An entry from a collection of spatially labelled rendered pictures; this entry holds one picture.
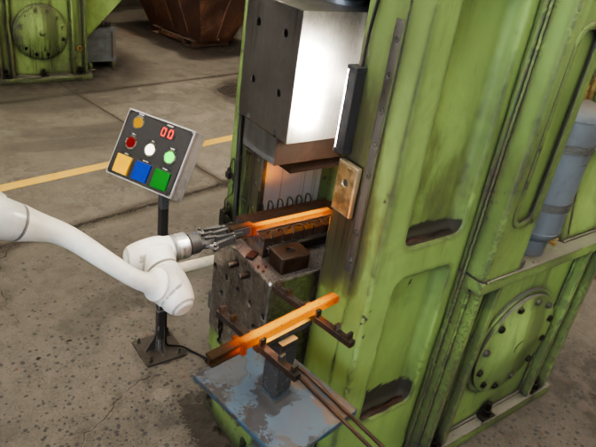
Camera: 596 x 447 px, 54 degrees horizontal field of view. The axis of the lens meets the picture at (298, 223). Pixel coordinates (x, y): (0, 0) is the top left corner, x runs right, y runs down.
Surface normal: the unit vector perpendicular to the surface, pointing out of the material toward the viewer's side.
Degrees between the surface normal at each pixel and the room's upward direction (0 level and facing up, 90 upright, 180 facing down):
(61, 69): 90
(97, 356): 0
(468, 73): 89
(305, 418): 0
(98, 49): 90
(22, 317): 0
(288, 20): 90
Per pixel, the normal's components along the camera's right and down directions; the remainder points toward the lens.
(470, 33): 0.57, 0.45
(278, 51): -0.81, 0.18
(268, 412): 0.14, -0.87
